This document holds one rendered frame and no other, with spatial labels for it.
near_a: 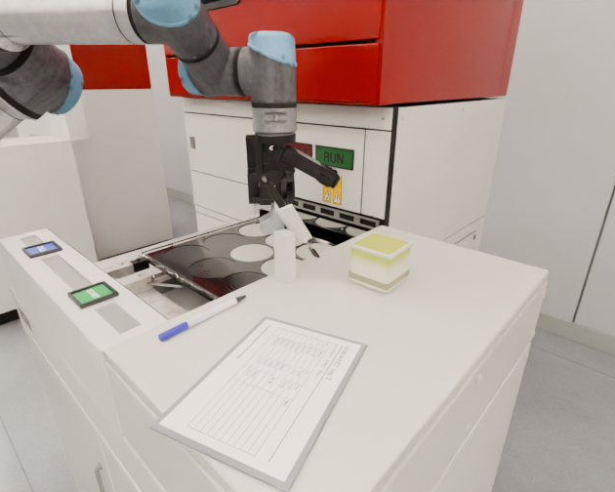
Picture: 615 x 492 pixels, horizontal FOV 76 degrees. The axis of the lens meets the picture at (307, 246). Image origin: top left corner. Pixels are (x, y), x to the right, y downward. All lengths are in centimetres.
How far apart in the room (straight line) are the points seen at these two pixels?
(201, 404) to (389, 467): 19
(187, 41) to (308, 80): 37
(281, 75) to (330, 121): 33
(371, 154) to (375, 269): 36
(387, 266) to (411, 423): 25
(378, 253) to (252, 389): 28
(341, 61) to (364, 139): 17
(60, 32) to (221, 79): 23
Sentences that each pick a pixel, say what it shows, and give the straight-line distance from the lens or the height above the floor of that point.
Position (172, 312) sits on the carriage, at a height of 88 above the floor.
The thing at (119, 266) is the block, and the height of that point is 91.
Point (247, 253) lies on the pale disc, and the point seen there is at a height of 90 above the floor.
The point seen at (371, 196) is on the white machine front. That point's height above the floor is 102.
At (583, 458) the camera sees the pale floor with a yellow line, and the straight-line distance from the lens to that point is 191.
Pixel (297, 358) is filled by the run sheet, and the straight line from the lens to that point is 48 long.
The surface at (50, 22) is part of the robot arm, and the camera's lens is 75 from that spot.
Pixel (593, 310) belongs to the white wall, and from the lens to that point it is 247.
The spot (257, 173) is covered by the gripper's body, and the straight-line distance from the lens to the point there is 70.
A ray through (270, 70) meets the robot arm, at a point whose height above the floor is 128.
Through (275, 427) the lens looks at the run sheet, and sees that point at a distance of 41.
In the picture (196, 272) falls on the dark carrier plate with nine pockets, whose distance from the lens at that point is 85.
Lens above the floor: 127
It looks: 23 degrees down
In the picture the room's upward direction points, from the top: straight up
